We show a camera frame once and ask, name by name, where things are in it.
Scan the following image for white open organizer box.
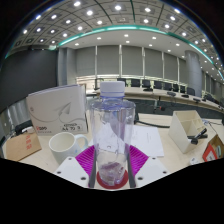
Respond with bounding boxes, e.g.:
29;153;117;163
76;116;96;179
167;109;209;145

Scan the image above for brown paper envelope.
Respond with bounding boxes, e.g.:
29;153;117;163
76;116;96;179
4;131;43;162

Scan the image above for round ceiling lights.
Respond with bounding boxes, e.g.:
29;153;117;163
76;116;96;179
19;0;224;79

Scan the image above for clear plastic water bottle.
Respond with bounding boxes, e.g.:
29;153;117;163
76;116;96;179
89;80;137;187

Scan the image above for small white remote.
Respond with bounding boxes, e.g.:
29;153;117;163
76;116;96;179
189;156;201;166

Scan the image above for brown cardboard box red label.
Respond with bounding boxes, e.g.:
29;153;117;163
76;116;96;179
201;133;224;163

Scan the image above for black pen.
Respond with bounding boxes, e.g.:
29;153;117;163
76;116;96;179
187;127;208;145

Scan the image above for black flat device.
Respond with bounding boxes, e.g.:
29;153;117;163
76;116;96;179
133;111;142;125

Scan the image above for white printed paper sheet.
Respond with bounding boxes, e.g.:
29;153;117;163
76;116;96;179
129;124;166;158

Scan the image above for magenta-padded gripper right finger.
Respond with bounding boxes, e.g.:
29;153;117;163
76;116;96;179
126;144;171;190

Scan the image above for long curved conference desk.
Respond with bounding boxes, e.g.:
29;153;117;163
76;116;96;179
86;86;224;114

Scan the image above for white copy paper box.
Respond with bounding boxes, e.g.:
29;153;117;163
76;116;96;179
25;83;89;136

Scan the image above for white ceramic mug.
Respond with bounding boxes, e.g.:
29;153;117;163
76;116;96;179
48;131;89;165

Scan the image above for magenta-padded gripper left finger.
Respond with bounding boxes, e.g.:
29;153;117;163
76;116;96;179
53;144;100;190

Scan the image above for black office chairs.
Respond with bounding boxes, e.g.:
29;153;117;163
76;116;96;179
94;78;224;104

